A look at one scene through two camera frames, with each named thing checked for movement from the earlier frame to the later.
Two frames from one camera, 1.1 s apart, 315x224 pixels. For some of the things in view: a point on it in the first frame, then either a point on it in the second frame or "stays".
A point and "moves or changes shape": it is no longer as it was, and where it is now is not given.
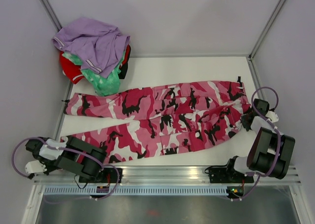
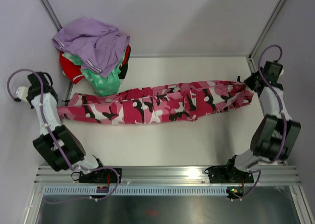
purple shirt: [103, 45] stays
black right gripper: [244, 124] to [249, 81]
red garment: [73, 72] stays
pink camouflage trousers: [162, 118] moves or changes shape
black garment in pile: [123, 69] stays
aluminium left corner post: [48, 8] stays
